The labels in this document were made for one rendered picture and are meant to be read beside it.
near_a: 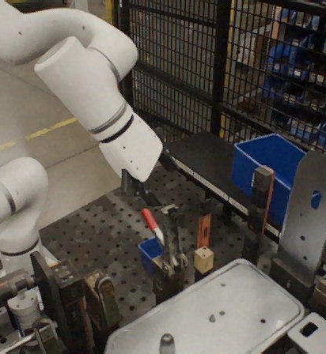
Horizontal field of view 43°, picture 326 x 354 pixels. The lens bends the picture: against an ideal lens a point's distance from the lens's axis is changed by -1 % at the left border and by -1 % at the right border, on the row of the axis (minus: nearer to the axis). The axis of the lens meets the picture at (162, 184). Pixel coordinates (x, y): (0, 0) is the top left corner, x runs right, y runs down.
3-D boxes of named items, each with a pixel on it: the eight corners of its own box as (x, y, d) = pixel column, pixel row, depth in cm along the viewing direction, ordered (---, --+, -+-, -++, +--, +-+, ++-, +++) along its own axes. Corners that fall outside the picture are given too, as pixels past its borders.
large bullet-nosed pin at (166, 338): (165, 363, 85) (165, 345, 82) (157, 352, 88) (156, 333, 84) (177, 355, 87) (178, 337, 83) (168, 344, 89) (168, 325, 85)
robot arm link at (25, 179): (-14, 243, 116) (-37, 177, 101) (36, 207, 128) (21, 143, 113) (15, 262, 111) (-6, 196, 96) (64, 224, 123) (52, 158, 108)
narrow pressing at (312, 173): (311, 285, 100) (347, 169, 81) (275, 257, 108) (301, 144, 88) (312, 284, 101) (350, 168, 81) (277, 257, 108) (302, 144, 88)
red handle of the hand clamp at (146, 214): (170, 269, 96) (138, 211, 99) (167, 271, 98) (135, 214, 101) (184, 261, 98) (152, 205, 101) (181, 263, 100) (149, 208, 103)
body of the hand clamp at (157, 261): (165, 358, 117) (166, 274, 97) (152, 341, 122) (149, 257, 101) (182, 347, 120) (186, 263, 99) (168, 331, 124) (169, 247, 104)
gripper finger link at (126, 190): (126, 150, 75) (145, 169, 78) (110, 183, 71) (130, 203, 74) (131, 149, 74) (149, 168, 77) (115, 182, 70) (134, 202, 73)
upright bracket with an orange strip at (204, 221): (193, 333, 124) (203, 203, 95) (191, 330, 125) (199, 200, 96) (201, 328, 125) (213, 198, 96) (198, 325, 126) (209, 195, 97)
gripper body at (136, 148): (110, 108, 77) (144, 150, 83) (84, 146, 71) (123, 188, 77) (138, 98, 72) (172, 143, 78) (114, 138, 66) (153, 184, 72)
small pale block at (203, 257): (195, 347, 120) (203, 259, 99) (188, 339, 122) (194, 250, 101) (205, 340, 122) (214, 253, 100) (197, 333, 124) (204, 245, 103)
